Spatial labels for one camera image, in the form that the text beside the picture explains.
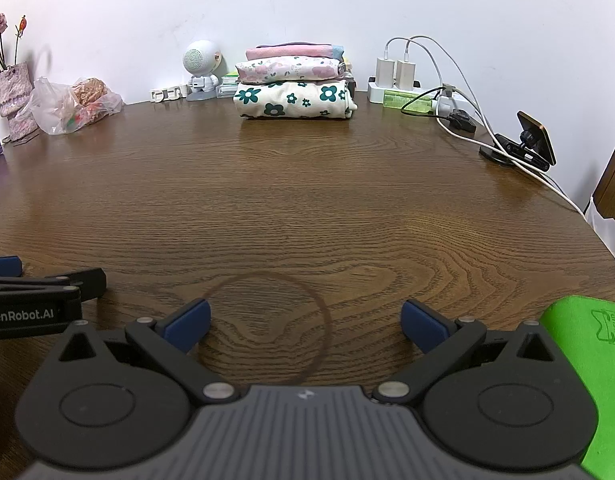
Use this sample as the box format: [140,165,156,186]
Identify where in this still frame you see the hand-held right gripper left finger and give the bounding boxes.
[57,298,241,406]

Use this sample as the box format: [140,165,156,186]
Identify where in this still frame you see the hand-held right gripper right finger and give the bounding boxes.
[371,299,555,406]

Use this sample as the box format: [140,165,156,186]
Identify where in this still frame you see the cream green floral pants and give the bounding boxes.
[233,79,358,120]

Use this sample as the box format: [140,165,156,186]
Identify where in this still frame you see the clear plastic snack bag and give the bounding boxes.
[26,76,124,136]

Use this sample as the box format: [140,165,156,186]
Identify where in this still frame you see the knitted pink vase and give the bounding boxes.
[0,62,40,142]

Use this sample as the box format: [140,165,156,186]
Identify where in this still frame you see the green felt mat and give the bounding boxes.
[540,296,615,480]

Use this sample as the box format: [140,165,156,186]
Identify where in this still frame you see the white power strip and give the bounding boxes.
[367,77,471,113]
[150,85,189,104]

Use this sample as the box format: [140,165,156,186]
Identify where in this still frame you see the black plug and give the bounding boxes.
[450,110,477,133]

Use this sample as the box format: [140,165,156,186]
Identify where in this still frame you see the white plug adapter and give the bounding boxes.
[435,94,469,118]

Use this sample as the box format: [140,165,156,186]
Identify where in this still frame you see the black phone holder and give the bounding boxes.
[480,111,557,173]

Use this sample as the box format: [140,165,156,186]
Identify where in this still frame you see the stack of small boxes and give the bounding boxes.
[216,71,240,100]

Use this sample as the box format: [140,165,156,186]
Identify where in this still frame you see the white astronaut speaker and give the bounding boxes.
[182,40,223,102]

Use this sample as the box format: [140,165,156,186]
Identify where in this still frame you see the white charger block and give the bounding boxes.
[376,57,398,88]
[395,60,417,92]

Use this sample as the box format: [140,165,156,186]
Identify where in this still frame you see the pink floral folded garment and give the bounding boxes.
[236,56,347,84]

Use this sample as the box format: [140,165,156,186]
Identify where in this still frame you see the plain pink folded garment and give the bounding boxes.
[246,42,345,61]

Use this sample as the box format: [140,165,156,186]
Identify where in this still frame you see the white charging cable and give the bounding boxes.
[403,36,548,173]
[385,36,591,217]

